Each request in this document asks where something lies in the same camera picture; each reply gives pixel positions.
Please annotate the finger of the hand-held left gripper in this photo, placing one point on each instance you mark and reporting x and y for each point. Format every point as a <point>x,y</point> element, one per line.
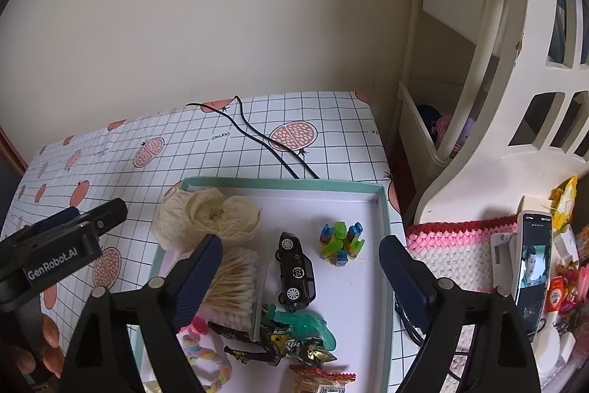
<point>55,219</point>
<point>110,211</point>

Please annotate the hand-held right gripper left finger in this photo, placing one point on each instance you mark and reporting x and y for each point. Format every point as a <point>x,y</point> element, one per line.
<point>198,278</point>

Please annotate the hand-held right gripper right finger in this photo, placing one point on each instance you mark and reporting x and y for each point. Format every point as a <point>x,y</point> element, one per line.
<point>409,278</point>

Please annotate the clear bag of cotton swabs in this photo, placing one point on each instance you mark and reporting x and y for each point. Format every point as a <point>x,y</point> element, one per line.
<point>234,278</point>

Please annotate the teal-rimmed white tray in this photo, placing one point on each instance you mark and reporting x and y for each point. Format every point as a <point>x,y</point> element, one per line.
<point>349,282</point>

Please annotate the pastel rainbow pipe cleaner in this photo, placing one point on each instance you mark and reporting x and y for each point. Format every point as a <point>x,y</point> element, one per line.
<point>202,354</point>

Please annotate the colourful building block toy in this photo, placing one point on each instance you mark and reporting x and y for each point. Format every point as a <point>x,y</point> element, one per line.
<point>340,243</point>

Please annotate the black toy car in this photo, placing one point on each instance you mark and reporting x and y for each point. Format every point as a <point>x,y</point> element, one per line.
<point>297,271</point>

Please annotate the black and gold action figure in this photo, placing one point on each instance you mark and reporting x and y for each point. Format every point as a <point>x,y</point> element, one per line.
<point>280,347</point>

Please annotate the green translucent balloon dog toy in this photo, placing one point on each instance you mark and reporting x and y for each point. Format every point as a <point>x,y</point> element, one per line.
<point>303,321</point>

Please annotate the person's left hand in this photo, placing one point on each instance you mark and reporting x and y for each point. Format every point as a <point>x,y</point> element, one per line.
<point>51,342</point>

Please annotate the pomegranate print grid tablecloth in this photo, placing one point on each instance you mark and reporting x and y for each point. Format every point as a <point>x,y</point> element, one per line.
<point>115,172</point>

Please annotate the pink and white crochet mat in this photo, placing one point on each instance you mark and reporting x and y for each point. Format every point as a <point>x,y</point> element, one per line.
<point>460,255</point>

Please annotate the pink yarn ball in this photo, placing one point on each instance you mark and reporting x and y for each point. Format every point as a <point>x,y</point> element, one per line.
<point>445,133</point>

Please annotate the pile of colourful snack packets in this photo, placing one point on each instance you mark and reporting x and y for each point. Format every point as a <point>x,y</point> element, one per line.
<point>570,273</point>

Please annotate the blue yarn ball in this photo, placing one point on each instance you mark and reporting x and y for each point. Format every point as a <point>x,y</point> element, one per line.
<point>428,116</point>

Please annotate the white plastic storage rack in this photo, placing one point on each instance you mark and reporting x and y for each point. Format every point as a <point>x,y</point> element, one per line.
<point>520,52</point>

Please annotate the red-brown wooden frame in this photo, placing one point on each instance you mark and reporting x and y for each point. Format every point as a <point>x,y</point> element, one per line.
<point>11,149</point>

